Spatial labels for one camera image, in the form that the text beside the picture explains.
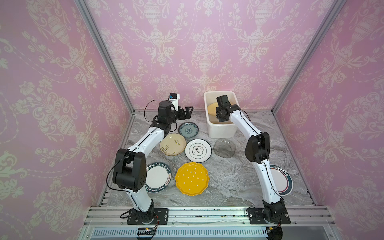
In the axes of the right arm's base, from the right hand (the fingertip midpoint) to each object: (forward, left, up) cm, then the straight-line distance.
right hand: (217, 111), depth 104 cm
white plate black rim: (-24, +15, -12) cm, 30 cm away
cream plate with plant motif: (-19, +32, -11) cm, 39 cm away
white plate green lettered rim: (-41, +38, -11) cm, 57 cm away
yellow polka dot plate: (-42, +19, -12) cm, 48 cm away
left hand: (-10, +20, +14) cm, 27 cm away
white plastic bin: (-18, +4, +2) cm, 18 cm away
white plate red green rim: (-45, -33, -13) cm, 57 cm away
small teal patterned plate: (-6, +21, -12) cm, 25 cm away
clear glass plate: (-22, -3, -13) cm, 26 cm away
